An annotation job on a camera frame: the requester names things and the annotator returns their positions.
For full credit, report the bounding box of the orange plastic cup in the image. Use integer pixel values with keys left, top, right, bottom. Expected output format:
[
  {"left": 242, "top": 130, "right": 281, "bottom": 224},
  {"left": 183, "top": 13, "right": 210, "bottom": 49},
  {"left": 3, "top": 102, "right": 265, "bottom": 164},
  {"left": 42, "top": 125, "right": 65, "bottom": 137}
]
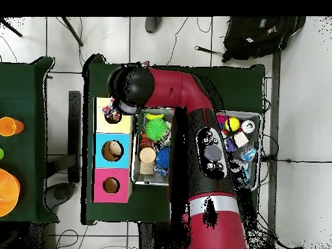
[{"left": 0, "top": 117, "right": 25, "bottom": 137}]

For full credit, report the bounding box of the dark green side tablecloth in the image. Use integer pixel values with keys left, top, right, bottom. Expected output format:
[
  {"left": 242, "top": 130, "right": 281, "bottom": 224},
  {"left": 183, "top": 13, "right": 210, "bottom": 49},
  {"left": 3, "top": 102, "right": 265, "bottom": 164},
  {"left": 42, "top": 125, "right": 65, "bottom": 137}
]
[{"left": 0, "top": 56, "right": 59, "bottom": 224}]

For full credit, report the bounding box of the black cable with plug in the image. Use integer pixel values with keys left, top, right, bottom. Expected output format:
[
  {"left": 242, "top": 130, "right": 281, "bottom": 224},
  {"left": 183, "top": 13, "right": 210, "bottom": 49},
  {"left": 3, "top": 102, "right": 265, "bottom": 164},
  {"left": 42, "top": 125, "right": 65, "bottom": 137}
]
[{"left": 195, "top": 45, "right": 225, "bottom": 57}]

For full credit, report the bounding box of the tan round wooden block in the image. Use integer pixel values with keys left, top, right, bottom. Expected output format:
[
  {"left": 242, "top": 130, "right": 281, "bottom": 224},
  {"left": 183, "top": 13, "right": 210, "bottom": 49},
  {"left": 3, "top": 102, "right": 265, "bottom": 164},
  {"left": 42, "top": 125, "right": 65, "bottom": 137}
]
[{"left": 139, "top": 146, "right": 158, "bottom": 164}]

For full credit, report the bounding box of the wooden box with three holes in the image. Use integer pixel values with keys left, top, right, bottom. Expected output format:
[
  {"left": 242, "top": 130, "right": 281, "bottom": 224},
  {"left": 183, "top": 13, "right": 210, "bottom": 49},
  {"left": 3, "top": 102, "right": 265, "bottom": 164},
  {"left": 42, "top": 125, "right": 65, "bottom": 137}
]
[{"left": 93, "top": 97, "right": 137, "bottom": 204}]

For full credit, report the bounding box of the orange plastic bowl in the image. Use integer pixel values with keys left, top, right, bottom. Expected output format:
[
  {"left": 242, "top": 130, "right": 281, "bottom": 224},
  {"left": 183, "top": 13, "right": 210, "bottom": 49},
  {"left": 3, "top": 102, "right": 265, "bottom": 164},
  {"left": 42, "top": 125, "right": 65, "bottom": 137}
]
[{"left": 0, "top": 168, "right": 21, "bottom": 218}]

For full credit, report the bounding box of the person's foot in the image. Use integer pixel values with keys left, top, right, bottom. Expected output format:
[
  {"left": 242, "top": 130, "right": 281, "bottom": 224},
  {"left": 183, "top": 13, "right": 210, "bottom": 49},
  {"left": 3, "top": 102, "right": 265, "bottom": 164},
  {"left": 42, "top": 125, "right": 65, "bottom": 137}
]
[{"left": 145, "top": 16, "right": 163, "bottom": 34}]

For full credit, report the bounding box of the black tripod leg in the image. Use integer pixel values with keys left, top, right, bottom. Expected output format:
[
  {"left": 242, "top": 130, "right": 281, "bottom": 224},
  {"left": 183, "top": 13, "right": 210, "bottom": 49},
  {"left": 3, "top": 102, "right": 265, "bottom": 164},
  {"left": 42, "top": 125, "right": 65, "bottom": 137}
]
[
  {"left": 61, "top": 16, "right": 84, "bottom": 47},
  {"left": 0, "top": 18, "right": 24, "bottom": 38}
]

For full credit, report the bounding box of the green spiky ball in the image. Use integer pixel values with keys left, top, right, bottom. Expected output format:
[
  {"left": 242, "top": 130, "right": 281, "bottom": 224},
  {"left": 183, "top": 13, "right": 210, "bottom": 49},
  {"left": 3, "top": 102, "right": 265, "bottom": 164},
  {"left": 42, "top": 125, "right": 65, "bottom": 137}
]
[{"left": 145, "top": 119, "right": 169, "bottom": 142}]

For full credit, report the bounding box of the clear mesh bin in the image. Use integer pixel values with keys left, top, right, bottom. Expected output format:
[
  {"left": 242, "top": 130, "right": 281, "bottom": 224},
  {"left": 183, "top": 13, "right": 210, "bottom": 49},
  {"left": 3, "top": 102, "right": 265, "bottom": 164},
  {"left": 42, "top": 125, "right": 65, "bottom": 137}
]
[{"left": 131, "top": 106, "right": 263, "bottom": 192}]

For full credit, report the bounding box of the white patterned cloth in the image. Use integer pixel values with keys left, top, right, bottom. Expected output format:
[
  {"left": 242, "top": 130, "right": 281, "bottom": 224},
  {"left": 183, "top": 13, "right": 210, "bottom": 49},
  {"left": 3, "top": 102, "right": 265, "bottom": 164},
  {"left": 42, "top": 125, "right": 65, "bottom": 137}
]
[{"left": 101, "top": 103, "right": 123, "bottom": 125}]

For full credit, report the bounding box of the thin black floor cable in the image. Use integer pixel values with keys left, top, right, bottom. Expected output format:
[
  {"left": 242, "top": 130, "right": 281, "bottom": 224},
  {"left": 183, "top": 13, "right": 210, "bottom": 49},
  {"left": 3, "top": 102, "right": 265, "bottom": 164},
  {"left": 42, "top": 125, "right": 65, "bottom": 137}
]
[{"left": 165, "top": 16, "right": 190, "bottom": 67}]

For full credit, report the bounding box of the black backpack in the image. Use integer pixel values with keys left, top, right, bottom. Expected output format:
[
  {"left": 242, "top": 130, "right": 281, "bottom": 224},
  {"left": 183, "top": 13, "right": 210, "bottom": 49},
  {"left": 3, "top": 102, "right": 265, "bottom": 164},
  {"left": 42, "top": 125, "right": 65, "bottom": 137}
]
[{"left": 222, "top": 16, "right": 307, "bottom": 63}]

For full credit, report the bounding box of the blue spiky ball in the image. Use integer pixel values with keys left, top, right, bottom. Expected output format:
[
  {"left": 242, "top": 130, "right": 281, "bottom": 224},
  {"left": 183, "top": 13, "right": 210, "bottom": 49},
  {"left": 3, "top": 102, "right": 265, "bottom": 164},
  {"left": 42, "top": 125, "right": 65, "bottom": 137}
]
[{"left": 155, "top": 147, "right": 172, "bottom": 174}]

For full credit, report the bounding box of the grey round base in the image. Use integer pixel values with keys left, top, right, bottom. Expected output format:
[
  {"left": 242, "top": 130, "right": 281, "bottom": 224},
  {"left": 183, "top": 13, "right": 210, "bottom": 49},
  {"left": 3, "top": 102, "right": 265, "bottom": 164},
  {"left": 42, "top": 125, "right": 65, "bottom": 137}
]
[{"left": 45, "top": 182, "right": 76, "bottom": 211}]

